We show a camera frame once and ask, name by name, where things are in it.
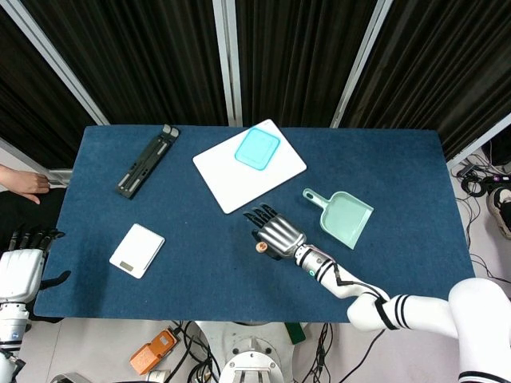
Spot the grey white frame post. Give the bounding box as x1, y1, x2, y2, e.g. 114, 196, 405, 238
212, 0, 244, 128
2, 0, 111, 127
330, 0, 394, 128
0, 137, 73, 187
446, 113, 511, 167

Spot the bystander bare hand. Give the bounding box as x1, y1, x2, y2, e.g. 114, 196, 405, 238
14, 169, 52, 206

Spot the bystander black trouser leg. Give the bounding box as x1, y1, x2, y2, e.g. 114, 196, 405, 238
0, 187, 67, 251

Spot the white silver kitchen scale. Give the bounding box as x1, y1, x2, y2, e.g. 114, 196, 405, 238
109, 223, 166, 280

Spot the bystander bare forearm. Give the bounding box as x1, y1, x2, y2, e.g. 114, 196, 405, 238
0, 164, 19, 188

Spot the black pleated curtain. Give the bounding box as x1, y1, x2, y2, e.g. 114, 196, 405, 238
233, 0, 378, 128
22, 0, 231, 127
343, 0, 511, 160
0, 0, 101, 171

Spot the white board with black edge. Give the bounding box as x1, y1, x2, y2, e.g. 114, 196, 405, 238
192, 118, 308, 215

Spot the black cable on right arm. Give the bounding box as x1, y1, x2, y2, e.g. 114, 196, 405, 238
327, 261, 396, 360

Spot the black white sneaker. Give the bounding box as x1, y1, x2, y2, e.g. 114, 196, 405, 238
487, 186, 511, 240

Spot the translucent teal plastic lid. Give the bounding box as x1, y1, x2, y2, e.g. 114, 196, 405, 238
233, 126, 280, 172

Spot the black device on floor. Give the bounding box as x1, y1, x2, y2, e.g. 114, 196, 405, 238
481, 139, 511, 168

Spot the blue felt table cloth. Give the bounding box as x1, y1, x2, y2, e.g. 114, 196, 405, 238
33, 125, 477, 324

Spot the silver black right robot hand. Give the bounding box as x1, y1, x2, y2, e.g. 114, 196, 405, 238
242, 203, 307, 262

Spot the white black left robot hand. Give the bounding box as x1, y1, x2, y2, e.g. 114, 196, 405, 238
0, 226, 72, 303

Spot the black floor cable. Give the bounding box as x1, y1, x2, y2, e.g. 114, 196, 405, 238
450, 159, 511, 288
309, 322, 335, 383
171, 321, 220, 383

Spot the white silver robot base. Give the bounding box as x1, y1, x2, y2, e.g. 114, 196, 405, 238
195, 321, 308, 383

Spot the mint green plastic dustpan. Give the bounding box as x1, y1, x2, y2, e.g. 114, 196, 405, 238
302, 188, 375, 251

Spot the dark green block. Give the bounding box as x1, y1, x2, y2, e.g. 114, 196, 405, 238
283, 322, 307, 345

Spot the silver floor object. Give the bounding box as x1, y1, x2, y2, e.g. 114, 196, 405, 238
50, 372, 87, 383

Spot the black folding laptop stand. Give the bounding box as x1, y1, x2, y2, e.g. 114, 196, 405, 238
115, 124, 181, 199

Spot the orange box on floor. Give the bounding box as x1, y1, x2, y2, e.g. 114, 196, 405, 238
129, 329, 179, 376

